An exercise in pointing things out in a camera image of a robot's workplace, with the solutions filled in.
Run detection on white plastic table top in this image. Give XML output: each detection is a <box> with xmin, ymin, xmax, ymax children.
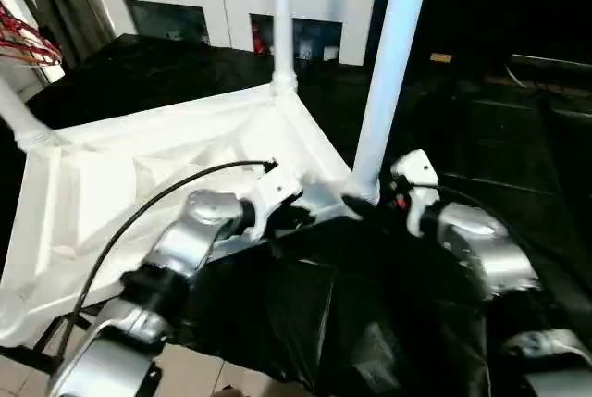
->
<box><xmin>0</xmin><ymin>83</ymin><xmax>363</xmax><ymax>351</ymax></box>

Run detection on black mat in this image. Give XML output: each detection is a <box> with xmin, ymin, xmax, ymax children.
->
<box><xmin>0</xmin><ymin>32</ymin><xmax>592</xmax><ymax>397</ymax></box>

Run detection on long dark bar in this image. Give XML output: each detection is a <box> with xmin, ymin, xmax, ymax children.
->
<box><xmin>510</xmin><ymin>53</ymin><xmax>592</xmax><ymax>78</ymax></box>

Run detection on grey curtain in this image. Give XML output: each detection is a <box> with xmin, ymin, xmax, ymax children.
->
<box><xmin>26</xmin><ymin>0</ymin><xmax>120</xmax><ymax>70</ymax></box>

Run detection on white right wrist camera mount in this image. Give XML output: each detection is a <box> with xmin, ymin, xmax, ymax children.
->
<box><xmin>389</xmin><ymin>148</ymin><xmax>441</xmax><ymax>240</ymax></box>

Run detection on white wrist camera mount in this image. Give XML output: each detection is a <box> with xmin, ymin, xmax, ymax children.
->
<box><xmin>389</xmin><ymin>148</ymin><xmax>441</xmax><ymax>240</ymax></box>
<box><xmin>243</xmin><ymin>164</ymin><xmax>307</xmax><ymax>242</ymax></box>

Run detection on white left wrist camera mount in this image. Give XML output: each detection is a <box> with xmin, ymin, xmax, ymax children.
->
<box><xmin>243</xmin><ymin>164</ymin><xmax>307</xmax><ymax>242</ymax></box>

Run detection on black folding stand frame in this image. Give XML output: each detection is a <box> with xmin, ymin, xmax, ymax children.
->
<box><xmin>0</xmin><ymin>307</ymin><xmax>94</xmax><ymax>378</ymax></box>

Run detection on red wire clothes hangers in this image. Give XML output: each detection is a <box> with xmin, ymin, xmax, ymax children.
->
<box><xmin>0</xmin><ymin>0</ymin><xmax>65</xmax><ymax>68</ymax></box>

